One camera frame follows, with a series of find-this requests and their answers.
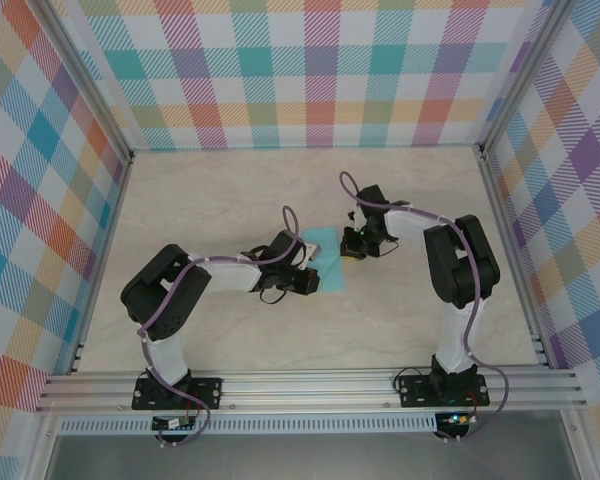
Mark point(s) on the small circuit board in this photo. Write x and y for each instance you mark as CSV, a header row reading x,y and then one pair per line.
x,y
457,419
167,424

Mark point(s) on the grey metal panel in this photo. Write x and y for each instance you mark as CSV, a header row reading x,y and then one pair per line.
x,y
305,457

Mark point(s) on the long aluminium mounting rail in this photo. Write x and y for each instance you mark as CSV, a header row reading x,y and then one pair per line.
x,y
305,390

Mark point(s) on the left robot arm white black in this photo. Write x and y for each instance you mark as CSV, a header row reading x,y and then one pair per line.
x,y
165,295

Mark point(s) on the aluminium frame post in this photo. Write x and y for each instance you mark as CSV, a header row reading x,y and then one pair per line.
x,y
522,75
82,70

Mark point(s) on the teal paper sheet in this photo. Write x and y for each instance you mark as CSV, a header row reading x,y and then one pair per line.
x,y
332,277

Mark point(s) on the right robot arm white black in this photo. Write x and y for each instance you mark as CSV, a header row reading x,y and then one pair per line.
x,y
462,270

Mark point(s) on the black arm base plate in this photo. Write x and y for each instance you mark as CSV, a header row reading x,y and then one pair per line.
x,y
212,387
412,392

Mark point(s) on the aluminium side rail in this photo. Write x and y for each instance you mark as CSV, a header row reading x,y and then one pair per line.
x,y
500,210
115,210

